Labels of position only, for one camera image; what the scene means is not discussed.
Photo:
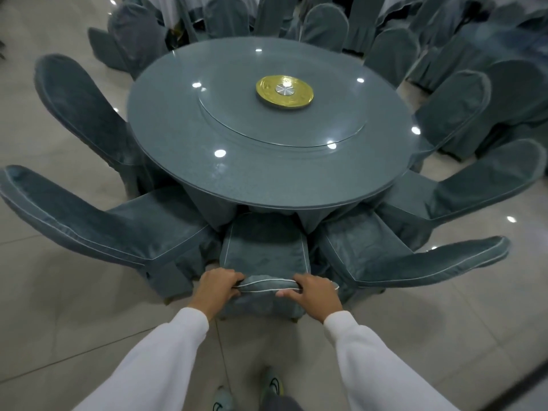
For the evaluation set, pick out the person's right shoe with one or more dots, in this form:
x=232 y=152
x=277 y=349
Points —
x=270 y=383

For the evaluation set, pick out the person's left hand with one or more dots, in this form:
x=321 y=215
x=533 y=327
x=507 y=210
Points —
x=216 y=291

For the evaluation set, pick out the round teal table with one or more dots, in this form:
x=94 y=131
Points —
x=505 y=42
x=180 y=136

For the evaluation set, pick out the gold turntable hub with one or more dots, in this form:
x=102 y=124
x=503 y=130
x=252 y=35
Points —
x=267 y=96

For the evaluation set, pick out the person's grey trousers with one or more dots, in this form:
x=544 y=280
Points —
x=282 y=404

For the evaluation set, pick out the round glass turntable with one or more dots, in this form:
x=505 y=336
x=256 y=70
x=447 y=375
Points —
x=239 y=111

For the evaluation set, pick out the person's left shoe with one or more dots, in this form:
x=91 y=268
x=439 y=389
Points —
x=223 y=400

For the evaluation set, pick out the person's right forearm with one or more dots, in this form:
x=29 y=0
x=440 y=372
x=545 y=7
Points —
x=385 y=368

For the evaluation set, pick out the person's right hand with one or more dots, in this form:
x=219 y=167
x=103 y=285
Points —
x=319 y=299

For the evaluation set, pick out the person's shoe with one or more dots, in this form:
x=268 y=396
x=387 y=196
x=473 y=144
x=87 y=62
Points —
x=223 y=400
x=270 y=383

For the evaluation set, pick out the person's left forearm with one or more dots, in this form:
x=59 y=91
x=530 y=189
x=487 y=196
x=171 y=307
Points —
x=145 y=363

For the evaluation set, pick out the teal covered chair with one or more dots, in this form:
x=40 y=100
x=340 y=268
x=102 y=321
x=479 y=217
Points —
x=77 y=102
x=137 y=38
x=391 y=55
x=428 y=265
x=274 y=17
x=364 y=21
x=325 y=27
x=441 y=59
x=64 y=209
x=265 y=252
x=458 y=106
x=107 y=51
x=227 y=17
x=513 y=102
x=492 y=179

